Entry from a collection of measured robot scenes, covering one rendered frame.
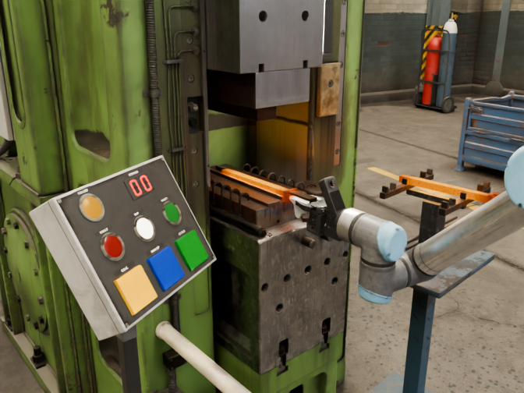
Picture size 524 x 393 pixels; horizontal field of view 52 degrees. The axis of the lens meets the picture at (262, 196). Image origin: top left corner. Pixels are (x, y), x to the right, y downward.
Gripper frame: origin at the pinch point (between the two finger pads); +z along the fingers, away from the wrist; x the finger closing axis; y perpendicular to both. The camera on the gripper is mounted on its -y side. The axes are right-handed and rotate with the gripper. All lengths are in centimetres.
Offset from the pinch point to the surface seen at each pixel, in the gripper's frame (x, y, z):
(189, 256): -46.1, 0.3, -14.5
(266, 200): -6.6, 1.8, 5.4
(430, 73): 650, 49, 379
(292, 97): 0.8, -28.0, 3.6
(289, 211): 0.6, 6.1, 2.8
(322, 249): 9.2, 19.0, -3.5
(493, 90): 852, 90, 374
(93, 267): -70, -7, -20
